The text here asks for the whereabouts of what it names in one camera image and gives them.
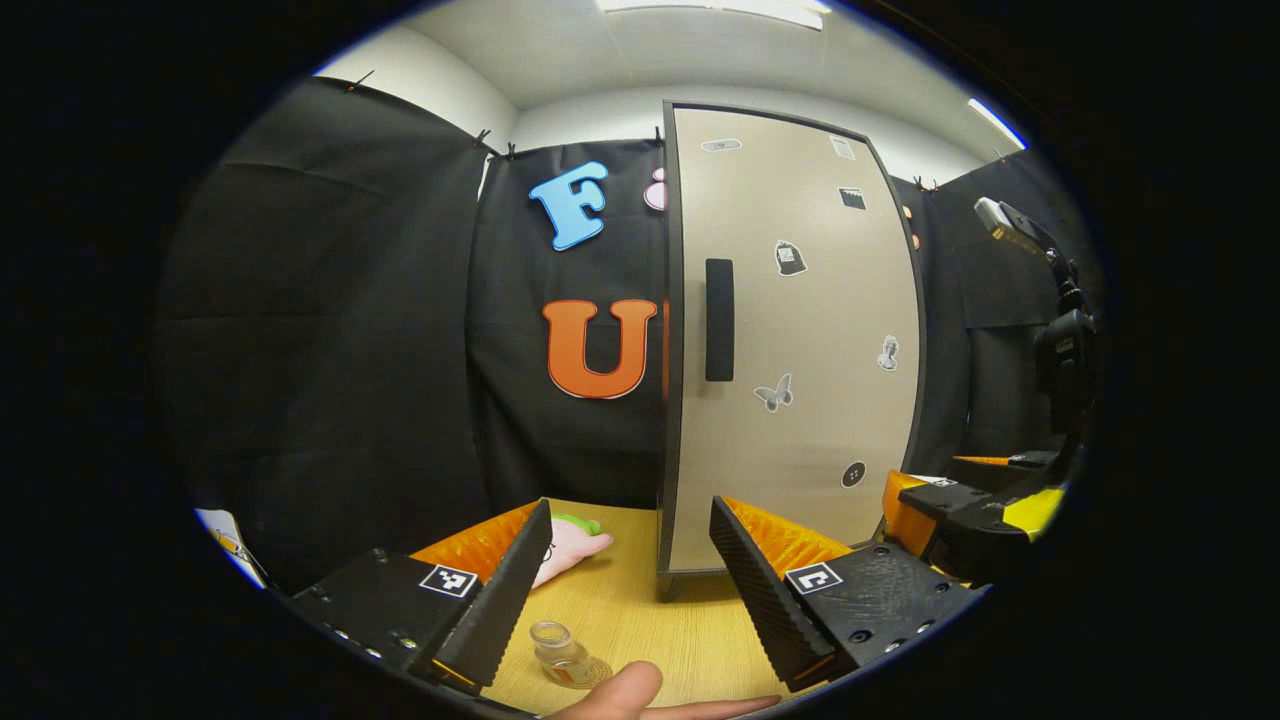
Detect white desk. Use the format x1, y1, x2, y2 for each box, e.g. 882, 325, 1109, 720
195, 508, 266, 591

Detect black backdrop cloth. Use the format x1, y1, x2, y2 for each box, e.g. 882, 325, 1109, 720
155, 78, 1096, 596

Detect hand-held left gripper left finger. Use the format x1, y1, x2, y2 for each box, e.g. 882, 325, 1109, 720
288, 498, 554, 696

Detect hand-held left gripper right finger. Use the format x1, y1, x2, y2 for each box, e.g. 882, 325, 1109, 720
710, 495, 989, 693

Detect pink starfish plush toy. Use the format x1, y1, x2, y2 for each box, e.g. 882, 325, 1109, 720
528, 513, 614, 591

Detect round wooden coaster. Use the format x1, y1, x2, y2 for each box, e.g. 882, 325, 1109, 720
545, 655, 614, 691

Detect black door handle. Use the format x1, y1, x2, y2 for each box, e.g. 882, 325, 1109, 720
705, 258, 736, 383

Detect clear glass bottle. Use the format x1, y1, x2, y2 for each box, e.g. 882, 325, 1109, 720
530, 620, 593, 689

